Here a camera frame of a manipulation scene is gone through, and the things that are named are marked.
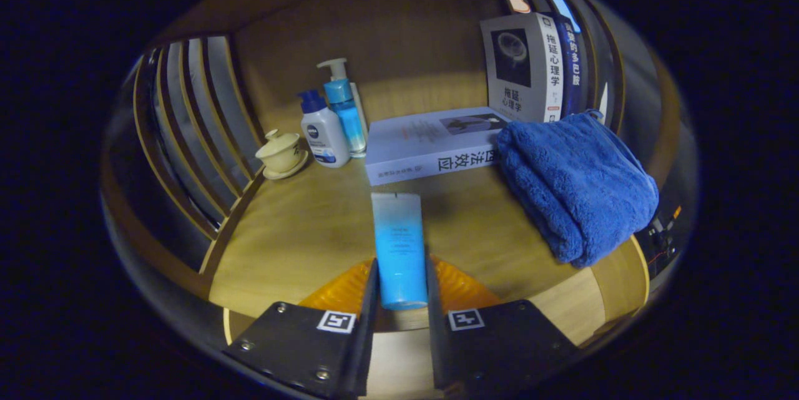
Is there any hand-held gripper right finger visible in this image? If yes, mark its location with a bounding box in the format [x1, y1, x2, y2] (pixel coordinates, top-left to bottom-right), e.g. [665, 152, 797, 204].
[426, 255, 578, 396]

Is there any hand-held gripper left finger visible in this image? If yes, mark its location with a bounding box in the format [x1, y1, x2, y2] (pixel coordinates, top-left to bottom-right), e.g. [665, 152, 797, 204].
[223, 258, 380, 398]

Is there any wooden drawer with black knob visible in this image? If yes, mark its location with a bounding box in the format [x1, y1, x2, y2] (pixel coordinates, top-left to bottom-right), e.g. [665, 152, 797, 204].
[222, 306, 581, 398]

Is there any blue white cream tube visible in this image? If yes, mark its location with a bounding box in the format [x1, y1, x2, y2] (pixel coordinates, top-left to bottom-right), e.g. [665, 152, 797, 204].
[371, 192, 429, 311]

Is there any wooden countertop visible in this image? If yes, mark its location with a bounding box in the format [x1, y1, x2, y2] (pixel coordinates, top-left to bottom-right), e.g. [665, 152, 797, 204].
[208, 157, 651, 348]

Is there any wooden cabinet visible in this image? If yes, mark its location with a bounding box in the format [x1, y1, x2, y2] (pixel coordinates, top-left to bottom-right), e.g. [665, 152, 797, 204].
[100, 0, 684, 351]

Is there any flat white book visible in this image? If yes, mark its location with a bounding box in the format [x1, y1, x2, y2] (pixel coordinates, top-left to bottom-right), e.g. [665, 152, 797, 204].
[365, 106, 514, 187]

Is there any white lotion bottle blue cap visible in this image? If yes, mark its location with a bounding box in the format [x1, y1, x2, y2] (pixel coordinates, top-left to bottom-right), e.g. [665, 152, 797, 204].
[297, 89, 351, 168]

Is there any beige lidded teacup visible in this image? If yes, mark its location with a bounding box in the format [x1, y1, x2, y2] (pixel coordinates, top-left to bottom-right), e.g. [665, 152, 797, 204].
[255, 129, 310, 180]

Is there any blue folded towel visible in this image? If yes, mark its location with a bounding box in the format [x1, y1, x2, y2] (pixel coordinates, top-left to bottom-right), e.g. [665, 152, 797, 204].
[496, 109, 660, 268]

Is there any blue pump bottle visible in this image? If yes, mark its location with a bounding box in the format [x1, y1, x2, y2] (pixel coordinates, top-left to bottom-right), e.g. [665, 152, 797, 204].
[316, 57, 369, 158]

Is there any black device with orange tip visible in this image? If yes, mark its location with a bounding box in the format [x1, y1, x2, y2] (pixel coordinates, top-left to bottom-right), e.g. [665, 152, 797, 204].
[649, 203, 684, 263]

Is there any upright white grey book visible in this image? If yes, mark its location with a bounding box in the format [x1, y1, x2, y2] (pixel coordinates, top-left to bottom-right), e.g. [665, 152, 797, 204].
[479, 12, 566, 124]

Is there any upright dark blue book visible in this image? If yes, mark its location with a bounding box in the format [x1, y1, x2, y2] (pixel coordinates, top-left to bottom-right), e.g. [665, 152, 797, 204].
[552, 13, 591, 119]

